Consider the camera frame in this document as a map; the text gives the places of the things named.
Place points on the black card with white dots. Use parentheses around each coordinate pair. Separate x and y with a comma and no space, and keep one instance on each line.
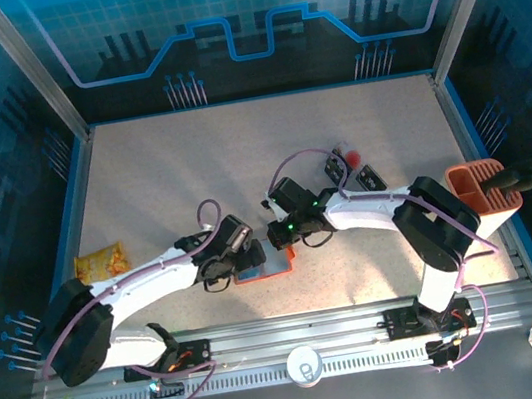
(333,168)

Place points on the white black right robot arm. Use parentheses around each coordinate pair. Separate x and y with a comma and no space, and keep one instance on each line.
(364,211)

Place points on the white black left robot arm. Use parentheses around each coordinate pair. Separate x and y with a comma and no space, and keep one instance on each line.
(157,277)

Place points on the black card with white print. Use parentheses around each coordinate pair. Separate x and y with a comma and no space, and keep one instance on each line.
(371,178)

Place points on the orange white utensil holder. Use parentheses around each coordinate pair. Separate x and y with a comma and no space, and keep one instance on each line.
(489,169)

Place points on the yellow snack bag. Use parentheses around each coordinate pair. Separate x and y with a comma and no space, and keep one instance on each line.
(99,264)

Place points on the white lidded cup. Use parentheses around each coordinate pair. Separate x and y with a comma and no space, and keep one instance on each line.
(305,365)

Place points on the small black controller board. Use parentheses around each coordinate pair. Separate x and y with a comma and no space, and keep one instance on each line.
(442,354)
(165,393)

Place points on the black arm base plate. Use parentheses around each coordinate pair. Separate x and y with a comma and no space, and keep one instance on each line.
(397,323)
(199,352)

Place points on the aluminium mounting rail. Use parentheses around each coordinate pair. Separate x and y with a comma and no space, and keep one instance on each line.
(317,328)

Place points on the aluminium frame post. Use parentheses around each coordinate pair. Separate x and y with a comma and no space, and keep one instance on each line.
(465,1)
(34,69)

